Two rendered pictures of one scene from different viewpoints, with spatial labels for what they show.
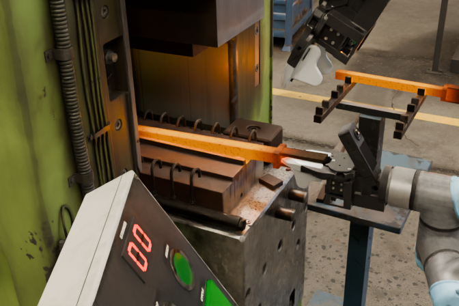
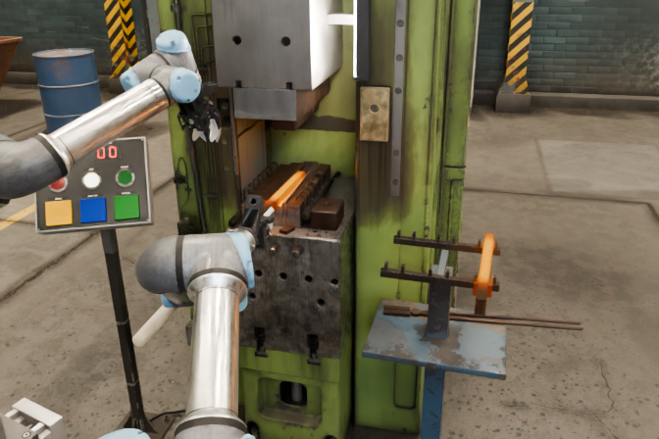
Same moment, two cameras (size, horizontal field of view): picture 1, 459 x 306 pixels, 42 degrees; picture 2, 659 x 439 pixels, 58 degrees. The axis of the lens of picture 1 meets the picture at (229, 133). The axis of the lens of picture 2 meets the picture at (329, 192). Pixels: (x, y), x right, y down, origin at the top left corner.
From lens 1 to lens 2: 198 cm
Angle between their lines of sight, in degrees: 69
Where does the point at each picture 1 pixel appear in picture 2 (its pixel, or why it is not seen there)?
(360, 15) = (183, 106)
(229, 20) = (247, 107)
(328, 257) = not seen: outside the picture
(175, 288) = (110, 176)
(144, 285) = (93, 161)
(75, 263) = not seen: hidden behind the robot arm
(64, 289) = not seen: hidden behind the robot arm
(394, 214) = (383, 348)
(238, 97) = (360, 189)
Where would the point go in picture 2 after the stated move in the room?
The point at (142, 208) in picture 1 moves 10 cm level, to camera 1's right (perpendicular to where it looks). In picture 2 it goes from (129, 148) to (126, 157)
